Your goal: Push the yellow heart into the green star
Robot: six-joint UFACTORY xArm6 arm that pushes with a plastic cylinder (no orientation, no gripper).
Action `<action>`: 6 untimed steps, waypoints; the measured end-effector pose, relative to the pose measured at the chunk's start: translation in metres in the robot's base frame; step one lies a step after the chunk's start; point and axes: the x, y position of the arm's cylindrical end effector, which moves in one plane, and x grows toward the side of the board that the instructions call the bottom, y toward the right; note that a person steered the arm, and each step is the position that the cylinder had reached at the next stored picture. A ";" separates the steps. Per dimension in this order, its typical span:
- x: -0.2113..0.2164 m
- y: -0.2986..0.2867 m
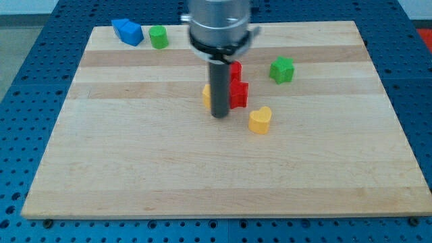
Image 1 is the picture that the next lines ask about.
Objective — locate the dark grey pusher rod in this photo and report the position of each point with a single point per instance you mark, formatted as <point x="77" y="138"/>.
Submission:
<point x="219" y="80"/>

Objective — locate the yellow heart block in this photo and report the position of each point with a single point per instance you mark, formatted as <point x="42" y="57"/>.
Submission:
<point x="259" y="120"/>

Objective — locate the red star block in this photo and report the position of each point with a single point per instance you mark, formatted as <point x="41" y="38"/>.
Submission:
<point x="238" y="94"/>

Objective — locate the green star block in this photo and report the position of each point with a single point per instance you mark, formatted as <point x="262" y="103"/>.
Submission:
<point x="282" y="70"/>

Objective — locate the red cylinder block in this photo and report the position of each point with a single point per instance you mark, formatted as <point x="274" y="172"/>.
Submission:
<point x="235" y="71"/>

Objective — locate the yellow block behind rod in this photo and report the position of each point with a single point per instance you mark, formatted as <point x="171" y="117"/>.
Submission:
<point x="206" y="96"/>

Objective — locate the green cylinder block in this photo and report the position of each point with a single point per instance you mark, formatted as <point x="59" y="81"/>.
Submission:
<point x="158" y="36"/>

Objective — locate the blue cube block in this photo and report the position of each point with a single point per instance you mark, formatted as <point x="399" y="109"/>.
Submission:
<point x="131" y="33"/>

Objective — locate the wooden board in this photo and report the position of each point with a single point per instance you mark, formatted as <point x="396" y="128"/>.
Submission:
<point x="133" y="139"/>

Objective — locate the blue block rear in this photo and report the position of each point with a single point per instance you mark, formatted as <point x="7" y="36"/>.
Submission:
<point x="117" y="26"/>

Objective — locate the red object at edge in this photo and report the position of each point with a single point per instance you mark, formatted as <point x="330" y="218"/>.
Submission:
<point x="426" y="36"/>

